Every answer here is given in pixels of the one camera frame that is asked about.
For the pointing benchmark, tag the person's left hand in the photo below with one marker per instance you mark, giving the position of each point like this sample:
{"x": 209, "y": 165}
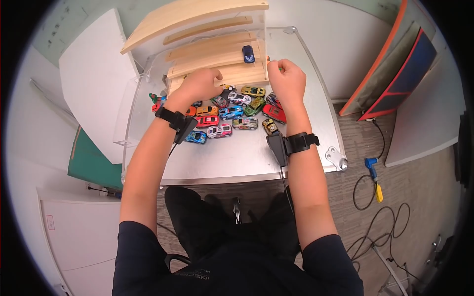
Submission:
{"x": 196, "y": 87}

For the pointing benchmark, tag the person's right hand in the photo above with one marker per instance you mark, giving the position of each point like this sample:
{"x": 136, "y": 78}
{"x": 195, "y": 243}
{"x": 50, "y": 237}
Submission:
{"x": 290, "y": 83}

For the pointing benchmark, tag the person's left fingers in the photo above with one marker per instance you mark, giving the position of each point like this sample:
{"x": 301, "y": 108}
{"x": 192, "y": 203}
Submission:
{"x": 214, "y": 75}

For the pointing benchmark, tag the person's right fingers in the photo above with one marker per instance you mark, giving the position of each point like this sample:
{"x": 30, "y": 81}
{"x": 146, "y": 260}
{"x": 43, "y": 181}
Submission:
{"x": 274, "y": 67}

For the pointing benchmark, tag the small green toy car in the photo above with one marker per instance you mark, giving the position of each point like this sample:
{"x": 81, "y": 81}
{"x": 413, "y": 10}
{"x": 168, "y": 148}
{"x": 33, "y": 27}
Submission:
{"x": 268, "y": 58}

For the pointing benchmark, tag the wooden toy car ramp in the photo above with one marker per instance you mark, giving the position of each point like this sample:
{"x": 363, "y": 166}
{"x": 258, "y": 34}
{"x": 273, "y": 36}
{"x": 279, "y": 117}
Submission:
{"x": 218, "y": 55}

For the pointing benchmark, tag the dark blue toy car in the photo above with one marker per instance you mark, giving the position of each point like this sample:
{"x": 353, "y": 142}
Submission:
{"x": 248, "y": 54}

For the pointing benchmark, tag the pile of toy cars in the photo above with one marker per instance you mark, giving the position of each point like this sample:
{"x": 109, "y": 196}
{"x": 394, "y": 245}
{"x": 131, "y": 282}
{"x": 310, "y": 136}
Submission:
{"x": 229, "y": 113}

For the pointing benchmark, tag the black wrist band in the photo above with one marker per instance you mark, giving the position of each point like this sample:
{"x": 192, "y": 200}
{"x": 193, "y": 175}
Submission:
{"x": 292, "y": 144}
{"x": 177, "y": 122}

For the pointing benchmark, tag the clear acrylic panel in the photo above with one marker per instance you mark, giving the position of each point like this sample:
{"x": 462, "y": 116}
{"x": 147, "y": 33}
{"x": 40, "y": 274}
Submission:
{"x": 129, "y": 111}

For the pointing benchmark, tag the orange-edged grey board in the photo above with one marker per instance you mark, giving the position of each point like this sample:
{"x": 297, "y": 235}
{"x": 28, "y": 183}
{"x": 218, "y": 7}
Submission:
{"x": 385, "y": 55}

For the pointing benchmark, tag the white foam board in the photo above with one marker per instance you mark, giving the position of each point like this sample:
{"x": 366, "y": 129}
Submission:
{"x": 96, "y": 77}

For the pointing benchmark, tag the red-edged dark blue board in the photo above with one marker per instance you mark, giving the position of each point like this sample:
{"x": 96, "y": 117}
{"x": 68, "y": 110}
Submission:
{"x": 403, "y": 79}

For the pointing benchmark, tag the person's legs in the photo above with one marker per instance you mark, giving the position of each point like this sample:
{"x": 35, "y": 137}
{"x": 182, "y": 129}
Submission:
{"x": 196, "y": 214}

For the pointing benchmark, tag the blue plug with yellow connector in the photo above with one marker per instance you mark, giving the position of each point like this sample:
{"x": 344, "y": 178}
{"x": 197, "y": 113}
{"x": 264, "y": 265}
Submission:
{"x": 373, "y": 168}

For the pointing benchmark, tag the green board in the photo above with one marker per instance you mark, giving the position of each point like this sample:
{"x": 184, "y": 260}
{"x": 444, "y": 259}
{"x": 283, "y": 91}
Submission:
{"x": 89, "y": 162}

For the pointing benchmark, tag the white panel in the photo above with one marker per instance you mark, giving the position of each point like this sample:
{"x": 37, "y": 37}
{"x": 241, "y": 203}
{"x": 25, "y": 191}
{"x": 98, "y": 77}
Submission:
{"x": 426, "y": 125}

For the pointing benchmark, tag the person's body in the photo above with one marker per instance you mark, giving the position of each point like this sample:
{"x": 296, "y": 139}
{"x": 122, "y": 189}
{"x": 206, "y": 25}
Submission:
{"x": 237, "y": 273}

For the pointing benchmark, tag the white cabinet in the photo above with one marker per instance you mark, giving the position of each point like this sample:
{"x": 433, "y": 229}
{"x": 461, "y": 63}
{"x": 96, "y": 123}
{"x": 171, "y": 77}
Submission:
{"x": 81, "y": 236}

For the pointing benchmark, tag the metal table corner bracket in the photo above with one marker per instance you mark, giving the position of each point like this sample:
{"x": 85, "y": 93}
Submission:
{"x": 336, "y": 158}

